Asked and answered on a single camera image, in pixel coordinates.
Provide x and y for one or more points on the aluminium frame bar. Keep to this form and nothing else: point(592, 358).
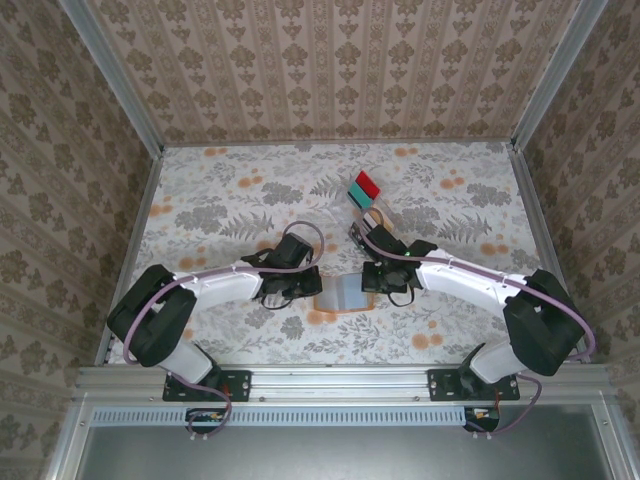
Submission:
point(612, 440)
point(67, 440)

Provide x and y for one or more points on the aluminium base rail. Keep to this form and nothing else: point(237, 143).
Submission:
point(340, 382)

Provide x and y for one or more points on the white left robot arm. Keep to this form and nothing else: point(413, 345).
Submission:
point(215, 287)

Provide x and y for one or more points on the aluminium corner post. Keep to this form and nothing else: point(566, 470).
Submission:
point(555, 70)
point(112, 75)

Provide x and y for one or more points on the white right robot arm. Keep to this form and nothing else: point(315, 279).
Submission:
point(465, 280)

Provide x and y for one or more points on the aluminium side rail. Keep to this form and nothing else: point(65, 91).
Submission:
point(131, 255)
point(537, 220)

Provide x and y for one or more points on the grey metal panel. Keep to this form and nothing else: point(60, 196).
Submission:
point(340, 455)

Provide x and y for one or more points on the floral patterned tablecloth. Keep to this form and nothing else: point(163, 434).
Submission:
point(250, 170)

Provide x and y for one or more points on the black base connector box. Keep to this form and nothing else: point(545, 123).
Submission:
point(482, 419)
point(205, 419)

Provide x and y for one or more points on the teal card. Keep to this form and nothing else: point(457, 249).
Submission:
point(359, 195)

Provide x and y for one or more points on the clear plastic card tray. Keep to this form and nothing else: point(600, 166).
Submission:
point(342, 212)

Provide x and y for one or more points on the red card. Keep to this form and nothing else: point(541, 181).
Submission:
point(368, 184)

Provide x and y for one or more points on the tan card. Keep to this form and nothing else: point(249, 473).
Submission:
point(388, 220)

